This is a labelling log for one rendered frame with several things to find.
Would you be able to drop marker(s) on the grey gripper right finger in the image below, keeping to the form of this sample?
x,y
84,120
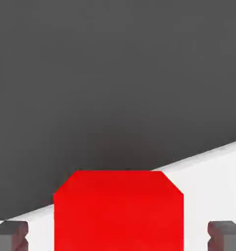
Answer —
x,y
230,239

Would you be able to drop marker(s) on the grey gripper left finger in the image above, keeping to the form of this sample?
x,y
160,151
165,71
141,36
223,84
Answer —
x,y
4,238

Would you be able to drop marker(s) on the small red cube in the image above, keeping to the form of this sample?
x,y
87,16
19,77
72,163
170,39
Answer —
x,y
118,211

